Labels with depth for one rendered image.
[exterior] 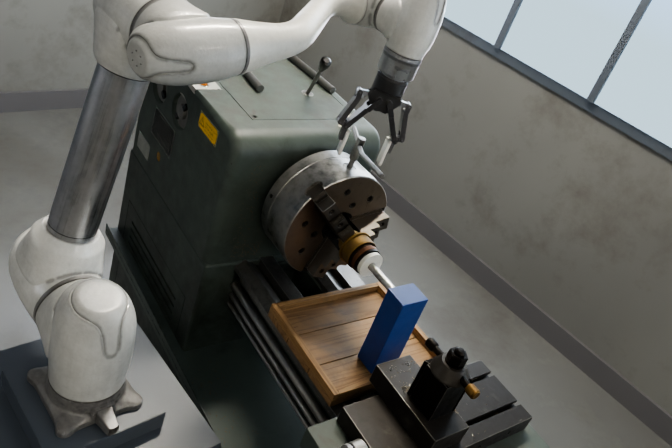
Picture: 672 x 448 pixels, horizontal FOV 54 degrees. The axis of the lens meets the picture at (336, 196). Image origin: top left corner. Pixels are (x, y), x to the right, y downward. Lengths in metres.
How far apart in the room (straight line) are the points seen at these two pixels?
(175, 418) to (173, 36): 0.87
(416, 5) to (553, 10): 2.00
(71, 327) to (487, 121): 2.70
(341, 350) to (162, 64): 0.87
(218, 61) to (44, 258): 0.57
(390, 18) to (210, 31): 0.49
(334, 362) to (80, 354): 0.59
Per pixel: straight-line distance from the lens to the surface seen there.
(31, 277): 1.48
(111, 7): 1.24
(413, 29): 1.45
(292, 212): 1.60
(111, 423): 1.46
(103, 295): 1.36
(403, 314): 1.52
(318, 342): 1.65
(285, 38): 1.22
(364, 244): 1.61
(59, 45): 4.04
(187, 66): 1.11
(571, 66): 3.35
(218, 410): 1.89
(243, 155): 1.61
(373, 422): 1.42
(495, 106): 3.58
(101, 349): 1.35
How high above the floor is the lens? 1.99
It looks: 30 degrees down
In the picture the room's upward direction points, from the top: 20 degrees clockwise
